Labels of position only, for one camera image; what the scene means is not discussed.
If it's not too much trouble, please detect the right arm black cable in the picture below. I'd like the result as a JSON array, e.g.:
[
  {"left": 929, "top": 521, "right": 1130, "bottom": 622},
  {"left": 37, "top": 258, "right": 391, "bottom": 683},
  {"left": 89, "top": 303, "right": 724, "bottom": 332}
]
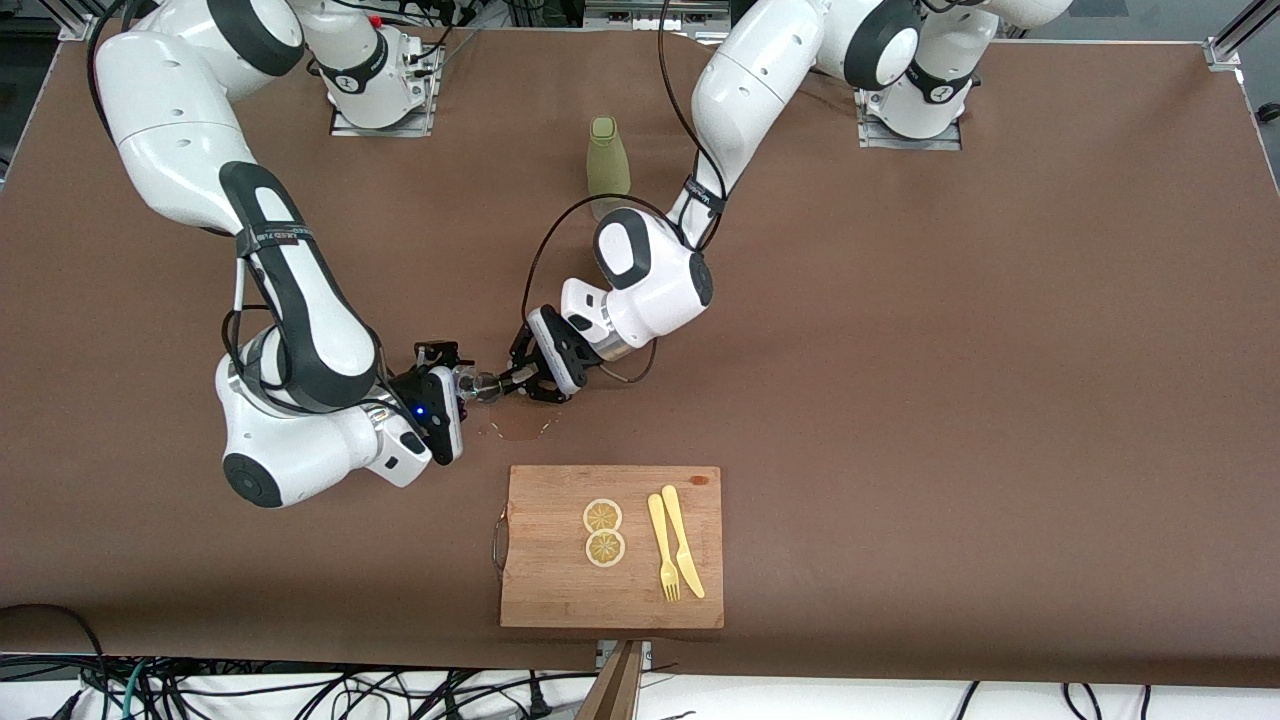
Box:
[{"left": 220, "top": 225, "right": 401, "bottom": 421}]

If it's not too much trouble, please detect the green sleeved glass bottle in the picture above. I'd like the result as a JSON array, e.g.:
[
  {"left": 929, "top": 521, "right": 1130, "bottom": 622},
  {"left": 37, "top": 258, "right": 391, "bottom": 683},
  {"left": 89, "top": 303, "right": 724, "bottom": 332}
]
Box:
[{"left": 586, "top": 116, "right": 633, "bottom": 223}]

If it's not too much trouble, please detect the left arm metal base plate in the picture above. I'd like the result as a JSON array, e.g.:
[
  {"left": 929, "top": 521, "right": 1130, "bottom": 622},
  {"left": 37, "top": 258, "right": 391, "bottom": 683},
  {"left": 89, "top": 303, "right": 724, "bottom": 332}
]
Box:
[{"left": 857, "top": 90, "right": 963, "bottom": 151}]

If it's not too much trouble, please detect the yellow plastic knife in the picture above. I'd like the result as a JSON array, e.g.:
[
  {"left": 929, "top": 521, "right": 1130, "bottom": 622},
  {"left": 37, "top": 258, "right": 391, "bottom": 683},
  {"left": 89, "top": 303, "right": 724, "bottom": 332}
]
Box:
[{"left": 661, "top": 485, "right": 706, "bottom": 599}]

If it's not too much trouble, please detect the yellow plastic fork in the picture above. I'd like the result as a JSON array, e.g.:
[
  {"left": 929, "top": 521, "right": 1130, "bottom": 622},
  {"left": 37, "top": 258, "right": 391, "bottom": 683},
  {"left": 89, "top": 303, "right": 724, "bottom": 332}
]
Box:
[{"left": 647, "top": 493, "right": 682, "bottom": 603}]

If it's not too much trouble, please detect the black looped cable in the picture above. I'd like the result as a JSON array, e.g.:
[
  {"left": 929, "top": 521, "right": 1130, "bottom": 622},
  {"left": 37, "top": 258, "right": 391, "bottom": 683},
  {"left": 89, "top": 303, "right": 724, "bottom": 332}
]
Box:
[{"left": 0, "top": 603, "right": 107, "bottom": 693}]

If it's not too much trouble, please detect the brown paper table cover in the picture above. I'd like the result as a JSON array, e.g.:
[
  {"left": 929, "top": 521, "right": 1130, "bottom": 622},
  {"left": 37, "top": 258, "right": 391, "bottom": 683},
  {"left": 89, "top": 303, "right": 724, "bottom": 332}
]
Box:
[{"left": 0, "top": 18, "right": 1280, "bottom": 691}]

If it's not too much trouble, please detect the wooden tripod leg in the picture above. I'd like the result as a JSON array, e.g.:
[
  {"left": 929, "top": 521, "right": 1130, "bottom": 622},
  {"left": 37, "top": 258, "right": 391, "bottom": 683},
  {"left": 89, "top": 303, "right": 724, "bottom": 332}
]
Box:
[{"left": 578, "top": 640, "right": 646, "bottom": 720}]

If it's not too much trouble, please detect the wooden cutting board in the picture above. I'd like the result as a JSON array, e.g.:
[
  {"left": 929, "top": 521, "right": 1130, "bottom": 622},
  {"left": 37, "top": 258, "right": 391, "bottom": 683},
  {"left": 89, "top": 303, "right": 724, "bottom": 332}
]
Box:
[{"left": 492, "top": 465, "right": 725, "bottom": 630}]

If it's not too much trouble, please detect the grey power strip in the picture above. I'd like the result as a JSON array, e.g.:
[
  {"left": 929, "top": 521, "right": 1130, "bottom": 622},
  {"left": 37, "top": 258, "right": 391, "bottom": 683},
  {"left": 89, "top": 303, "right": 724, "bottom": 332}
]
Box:
[{"left": 585, "top": 0, "right": 731, "bottom": 31}]

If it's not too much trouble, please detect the aluminium frame corner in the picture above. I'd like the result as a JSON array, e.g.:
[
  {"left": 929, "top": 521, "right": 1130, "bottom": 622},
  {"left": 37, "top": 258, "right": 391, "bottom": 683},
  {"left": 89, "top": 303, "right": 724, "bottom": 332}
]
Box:
[{"left": 1205, "top": 0, "right": 1280, "bottom": 71}]

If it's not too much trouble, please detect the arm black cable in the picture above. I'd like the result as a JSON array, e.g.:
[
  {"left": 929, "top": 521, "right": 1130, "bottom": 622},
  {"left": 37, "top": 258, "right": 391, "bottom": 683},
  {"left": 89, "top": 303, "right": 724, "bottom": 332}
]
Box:
[
  {"left": 220, "top": 225, "right": 401, "bottom": 421},
  {"left": 520, "top": 0, "right": 723, "bottom": 387}
]

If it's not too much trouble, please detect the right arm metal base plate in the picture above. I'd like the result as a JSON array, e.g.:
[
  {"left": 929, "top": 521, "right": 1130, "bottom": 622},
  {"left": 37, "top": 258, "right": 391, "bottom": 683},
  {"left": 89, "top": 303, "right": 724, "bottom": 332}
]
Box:
[{"left": 330, "top": 45, "right": 437, "bottom": 138}]

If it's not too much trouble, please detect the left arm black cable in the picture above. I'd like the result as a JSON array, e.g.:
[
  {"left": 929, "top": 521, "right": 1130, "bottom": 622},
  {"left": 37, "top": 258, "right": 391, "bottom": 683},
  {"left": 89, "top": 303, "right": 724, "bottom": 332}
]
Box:
[{"left": 520, "top": 0, "right": 723, "bottom": 387}]

